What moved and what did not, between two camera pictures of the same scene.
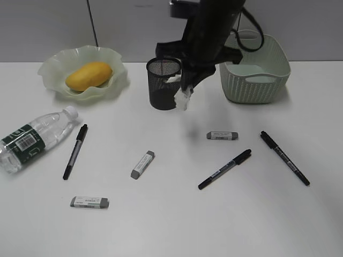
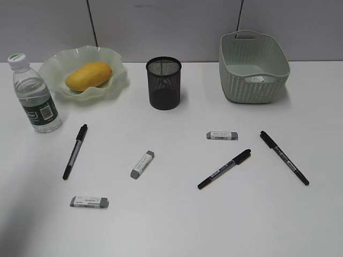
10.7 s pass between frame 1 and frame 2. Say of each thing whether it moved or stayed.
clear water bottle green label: moved
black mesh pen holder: stayed
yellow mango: stayed
